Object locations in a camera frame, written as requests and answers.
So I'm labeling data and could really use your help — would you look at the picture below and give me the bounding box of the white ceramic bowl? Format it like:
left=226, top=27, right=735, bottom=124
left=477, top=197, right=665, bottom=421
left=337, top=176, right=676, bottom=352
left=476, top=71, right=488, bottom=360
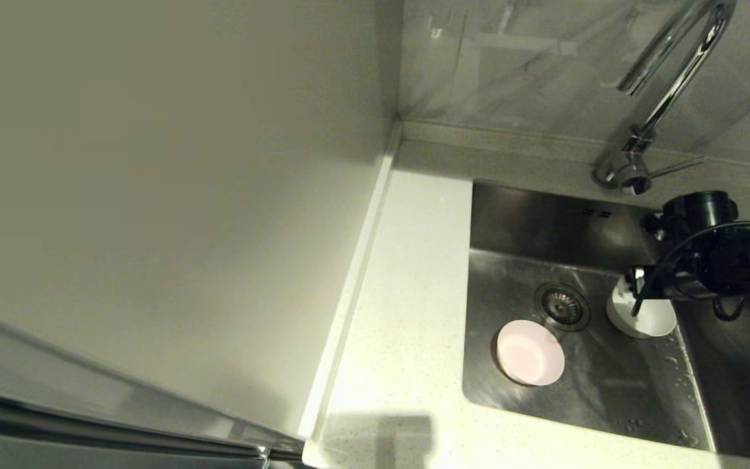
left=606, top=274, right=678, bottom=339

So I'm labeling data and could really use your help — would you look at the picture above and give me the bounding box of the pink ceramic bowl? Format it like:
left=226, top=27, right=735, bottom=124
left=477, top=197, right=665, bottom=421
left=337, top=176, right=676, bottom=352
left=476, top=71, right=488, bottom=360
left=496, top=319, right=566, bottom=386

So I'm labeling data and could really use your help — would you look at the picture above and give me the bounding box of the chrome faucet lever handle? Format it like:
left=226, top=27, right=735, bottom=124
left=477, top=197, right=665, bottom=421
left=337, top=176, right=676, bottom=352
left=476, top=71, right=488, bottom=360
left=647, top=155, right=706, bottom=180

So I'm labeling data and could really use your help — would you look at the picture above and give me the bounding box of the stainless steel sink basin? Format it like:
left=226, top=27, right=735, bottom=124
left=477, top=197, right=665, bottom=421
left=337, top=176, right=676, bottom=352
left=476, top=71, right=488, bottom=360
left=461, top=181, right=750, bottom=463

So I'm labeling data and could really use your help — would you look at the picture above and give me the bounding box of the round metal drain strainer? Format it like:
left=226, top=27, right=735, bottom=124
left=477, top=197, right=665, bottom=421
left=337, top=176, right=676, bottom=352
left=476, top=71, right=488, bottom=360
left=534, top=281, right=592, bottom=332

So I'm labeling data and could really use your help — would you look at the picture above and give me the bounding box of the chrome gooseneck faucet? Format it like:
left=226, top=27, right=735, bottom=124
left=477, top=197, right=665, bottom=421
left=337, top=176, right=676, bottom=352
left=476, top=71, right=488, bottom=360
left=593, top=0, right=738, bottom=196

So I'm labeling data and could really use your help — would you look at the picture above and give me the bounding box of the white counter edge strip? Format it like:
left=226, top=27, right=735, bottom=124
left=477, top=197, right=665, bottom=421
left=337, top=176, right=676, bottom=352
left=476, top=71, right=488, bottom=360
left=298, top=122, right=403, bottom=438

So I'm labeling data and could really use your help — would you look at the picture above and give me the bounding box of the white cabinet side panel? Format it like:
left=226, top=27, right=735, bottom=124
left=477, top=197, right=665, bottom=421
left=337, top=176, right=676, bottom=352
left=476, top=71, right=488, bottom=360
left=0, top=0, right=405, bottom=437

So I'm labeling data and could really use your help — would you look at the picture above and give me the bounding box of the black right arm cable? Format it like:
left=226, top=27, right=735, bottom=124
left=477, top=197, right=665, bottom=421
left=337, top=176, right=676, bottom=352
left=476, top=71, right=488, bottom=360
left=632, top=221, right=750, bottom=321

